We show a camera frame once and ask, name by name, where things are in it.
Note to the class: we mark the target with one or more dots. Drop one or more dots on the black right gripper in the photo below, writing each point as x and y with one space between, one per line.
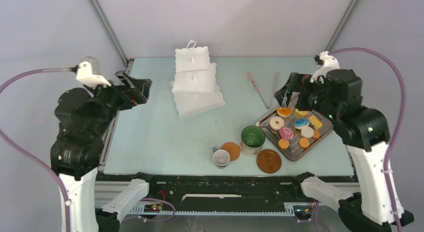
297 82

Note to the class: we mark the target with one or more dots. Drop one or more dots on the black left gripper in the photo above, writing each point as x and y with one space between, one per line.
135 91

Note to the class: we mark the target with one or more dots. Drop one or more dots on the orange glazed donut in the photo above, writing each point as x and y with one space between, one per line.
284 112

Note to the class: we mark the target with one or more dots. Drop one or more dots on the pink-tipped metal tongs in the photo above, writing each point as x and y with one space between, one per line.
259 89

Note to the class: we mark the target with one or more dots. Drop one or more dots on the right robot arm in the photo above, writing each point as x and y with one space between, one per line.
365 133

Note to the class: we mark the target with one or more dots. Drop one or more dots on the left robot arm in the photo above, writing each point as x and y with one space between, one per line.
85 114

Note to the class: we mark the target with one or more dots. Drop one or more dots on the yellow swirl roll cake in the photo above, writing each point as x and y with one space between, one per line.
300 114

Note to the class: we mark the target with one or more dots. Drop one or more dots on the blue sprinkled donut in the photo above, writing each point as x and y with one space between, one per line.
301 123

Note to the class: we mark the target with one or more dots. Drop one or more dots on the yellow layered cake slice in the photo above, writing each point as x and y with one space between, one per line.
315 122

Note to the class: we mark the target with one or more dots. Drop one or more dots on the white glazed donut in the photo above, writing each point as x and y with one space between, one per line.
276 123

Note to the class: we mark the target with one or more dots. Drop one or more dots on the stainless steel tray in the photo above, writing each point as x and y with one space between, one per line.
294 152

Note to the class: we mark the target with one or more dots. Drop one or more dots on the white round cream cake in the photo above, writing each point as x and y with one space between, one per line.
307 132

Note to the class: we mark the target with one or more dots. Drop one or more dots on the round biscuit right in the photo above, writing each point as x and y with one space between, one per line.
316 135

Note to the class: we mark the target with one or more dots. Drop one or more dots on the round biscuit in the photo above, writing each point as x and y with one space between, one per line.
304 143
316 135
283 144

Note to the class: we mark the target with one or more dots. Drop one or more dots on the white three-tier dessert stand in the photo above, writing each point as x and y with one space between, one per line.
195 88

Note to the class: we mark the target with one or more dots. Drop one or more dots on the round biscuit front middle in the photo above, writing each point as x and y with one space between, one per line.
304 143

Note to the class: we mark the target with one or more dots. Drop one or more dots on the round biscuit front left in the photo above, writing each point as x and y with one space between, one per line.
283 144

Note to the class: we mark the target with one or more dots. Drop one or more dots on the large floral green-inside mug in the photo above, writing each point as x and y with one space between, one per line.
252 140

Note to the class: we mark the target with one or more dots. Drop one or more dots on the large wooden coaster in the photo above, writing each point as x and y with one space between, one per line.
268 161

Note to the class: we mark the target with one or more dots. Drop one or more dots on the small wooden coaster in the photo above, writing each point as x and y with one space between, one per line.
233 150

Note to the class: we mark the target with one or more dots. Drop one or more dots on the small white grey cup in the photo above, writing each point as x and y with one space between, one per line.
221 157

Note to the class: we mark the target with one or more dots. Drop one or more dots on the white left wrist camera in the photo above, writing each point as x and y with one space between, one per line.
88 73

